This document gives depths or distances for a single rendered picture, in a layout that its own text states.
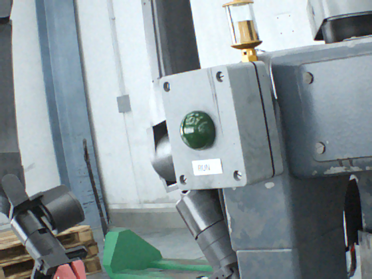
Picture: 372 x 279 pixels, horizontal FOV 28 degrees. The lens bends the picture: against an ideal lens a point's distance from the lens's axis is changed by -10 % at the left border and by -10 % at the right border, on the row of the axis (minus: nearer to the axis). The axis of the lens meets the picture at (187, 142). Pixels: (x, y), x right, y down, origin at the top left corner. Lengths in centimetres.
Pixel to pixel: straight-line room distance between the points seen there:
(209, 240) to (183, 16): 27
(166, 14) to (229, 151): 40
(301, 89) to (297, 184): 8
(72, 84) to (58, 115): 51
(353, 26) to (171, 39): 33
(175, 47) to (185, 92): 34
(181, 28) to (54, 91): 861
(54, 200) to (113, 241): 503
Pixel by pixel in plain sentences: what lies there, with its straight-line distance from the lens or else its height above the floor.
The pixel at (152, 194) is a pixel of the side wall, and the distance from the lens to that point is 882.
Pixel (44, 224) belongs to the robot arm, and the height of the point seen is 115.
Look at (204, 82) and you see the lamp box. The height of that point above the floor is 132.
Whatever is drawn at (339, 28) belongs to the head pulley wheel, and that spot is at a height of 135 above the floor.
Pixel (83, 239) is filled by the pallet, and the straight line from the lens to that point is 660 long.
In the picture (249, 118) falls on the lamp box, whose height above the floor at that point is 129.
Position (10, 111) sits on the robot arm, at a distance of 136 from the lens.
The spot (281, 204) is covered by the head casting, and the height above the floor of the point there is 122.
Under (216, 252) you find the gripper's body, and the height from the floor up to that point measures 113.
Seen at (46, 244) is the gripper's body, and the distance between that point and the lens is 124.
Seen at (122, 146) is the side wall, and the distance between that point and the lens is 906.
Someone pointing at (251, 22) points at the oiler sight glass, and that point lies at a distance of 68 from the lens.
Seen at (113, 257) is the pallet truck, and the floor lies 20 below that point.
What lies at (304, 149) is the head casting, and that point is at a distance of 62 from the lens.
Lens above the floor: 131
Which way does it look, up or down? 3 degrees down
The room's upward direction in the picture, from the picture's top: 10 degrees counter-clockwise
